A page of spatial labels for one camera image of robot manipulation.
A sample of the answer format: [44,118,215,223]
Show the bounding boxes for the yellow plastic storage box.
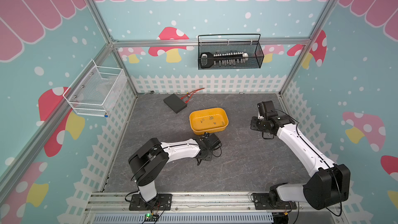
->
[189,107,229,135]

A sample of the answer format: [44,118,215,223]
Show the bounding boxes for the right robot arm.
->
[251,101,351,210]

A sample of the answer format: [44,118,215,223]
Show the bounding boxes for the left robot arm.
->
[128,133,222,204]

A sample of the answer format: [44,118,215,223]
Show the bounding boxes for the black flat box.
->
[163,94,187,114]

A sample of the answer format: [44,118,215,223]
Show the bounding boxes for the socket wrench set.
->
[199,52,249,69]

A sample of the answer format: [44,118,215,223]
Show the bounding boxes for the green circuit board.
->
[144,213,159,223]

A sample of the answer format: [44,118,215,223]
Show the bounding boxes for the red handled pliers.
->
[180,88,204,104]

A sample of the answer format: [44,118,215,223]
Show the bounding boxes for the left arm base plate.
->
[126,194,173,211]

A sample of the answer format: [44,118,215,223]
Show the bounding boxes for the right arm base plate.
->
[250,192,297,212]

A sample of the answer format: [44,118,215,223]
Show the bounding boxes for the black wire mesh basket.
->
[198,34,264,70]

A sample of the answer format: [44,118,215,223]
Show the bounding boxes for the aluminium front rail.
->
[80,192,348,224]

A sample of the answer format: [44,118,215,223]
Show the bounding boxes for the white wire basket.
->
[63,60,127,118]

